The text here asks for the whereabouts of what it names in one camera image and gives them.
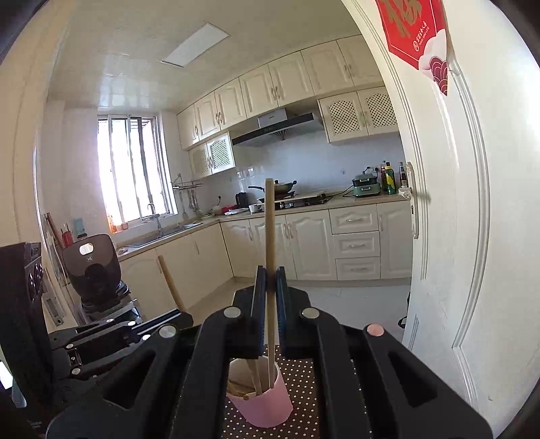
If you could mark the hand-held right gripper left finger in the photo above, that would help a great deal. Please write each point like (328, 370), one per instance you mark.
(258, 304)

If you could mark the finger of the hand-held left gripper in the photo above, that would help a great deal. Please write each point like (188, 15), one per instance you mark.
(126, 324)
(101, 354)

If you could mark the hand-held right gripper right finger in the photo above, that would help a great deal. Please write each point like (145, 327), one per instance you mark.
(282, 304)

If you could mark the tan bamboo chopstick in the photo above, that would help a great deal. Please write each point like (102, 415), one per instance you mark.
(171, 283)
(270, 228)

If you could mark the bundle of wooden chopsticks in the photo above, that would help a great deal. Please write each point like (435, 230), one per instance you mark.
(253, 375)

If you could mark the pink cup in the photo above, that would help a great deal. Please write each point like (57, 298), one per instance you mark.
(265, 411)

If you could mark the cream base cabinets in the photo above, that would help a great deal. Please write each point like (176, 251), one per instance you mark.
(312, 249)

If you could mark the red container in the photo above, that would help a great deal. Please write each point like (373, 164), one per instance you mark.
(229, 209)

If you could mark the steel sink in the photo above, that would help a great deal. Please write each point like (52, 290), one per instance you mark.
(168, 234)

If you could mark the gas stove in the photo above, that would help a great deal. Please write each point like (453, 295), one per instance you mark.
(303, 201)

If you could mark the black kettle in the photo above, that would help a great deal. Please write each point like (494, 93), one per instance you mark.
(241, 200)

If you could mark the metal faucet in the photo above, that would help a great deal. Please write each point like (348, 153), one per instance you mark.
(157, 219)

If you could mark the black wok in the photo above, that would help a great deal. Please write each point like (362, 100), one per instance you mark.
(284, 188)

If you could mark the green electric cooker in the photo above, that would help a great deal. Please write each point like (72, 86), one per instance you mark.
(365, 185)

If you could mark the cream lattice door cabinet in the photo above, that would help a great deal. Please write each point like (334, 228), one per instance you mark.
(213, 156)
(358, 114)

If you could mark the kitchen window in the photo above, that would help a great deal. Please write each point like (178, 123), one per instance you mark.
(135, 169)

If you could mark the green bottle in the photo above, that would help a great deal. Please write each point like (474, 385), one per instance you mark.
(389, 180)

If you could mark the black range hood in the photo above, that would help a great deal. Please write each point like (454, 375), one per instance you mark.
(274, 128)

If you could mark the dark sauce bottle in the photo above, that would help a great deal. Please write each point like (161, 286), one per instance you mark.
(403, 175)

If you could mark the white door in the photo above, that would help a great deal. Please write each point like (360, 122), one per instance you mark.
(464, 211)

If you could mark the ceiling light panel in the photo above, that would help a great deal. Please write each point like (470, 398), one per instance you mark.
(196, 44)

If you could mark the red paper door decoration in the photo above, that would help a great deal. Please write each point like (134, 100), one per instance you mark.
(405, 29)

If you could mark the wall utensil rack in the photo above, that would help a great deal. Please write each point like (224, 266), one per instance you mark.
(185, 190)

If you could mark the cream wall cabinets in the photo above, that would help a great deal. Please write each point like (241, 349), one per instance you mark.
(291, 80)

